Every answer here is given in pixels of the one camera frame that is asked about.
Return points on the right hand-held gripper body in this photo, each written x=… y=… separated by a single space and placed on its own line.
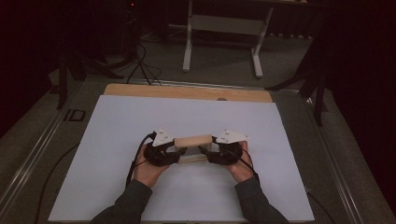
x=225 y=155

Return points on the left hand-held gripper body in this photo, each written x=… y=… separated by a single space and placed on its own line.
x=158 y=157

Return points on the wooden picture frame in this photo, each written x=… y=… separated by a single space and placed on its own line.
x=193 y=141

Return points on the person's left hand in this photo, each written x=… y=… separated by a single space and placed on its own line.
x=149 y=175

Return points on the person's right hand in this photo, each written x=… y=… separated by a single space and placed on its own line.
x=241 y=172

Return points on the white table mat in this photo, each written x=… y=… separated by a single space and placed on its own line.
x=124 y=118

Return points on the black rectangular floor plate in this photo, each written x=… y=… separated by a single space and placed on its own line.
x=66 y=115

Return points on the white-legged desk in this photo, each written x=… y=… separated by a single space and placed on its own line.
x=187 y=46

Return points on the black metal stand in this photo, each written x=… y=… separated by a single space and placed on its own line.
x=63 y=84
x=319 y=102

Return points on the dark equipment with red light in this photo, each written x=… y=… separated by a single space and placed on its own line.
x=132 y=4

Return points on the metal floor rail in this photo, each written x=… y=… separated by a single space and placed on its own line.
x=31 y=158
x=193 y=84
x=336 y=174

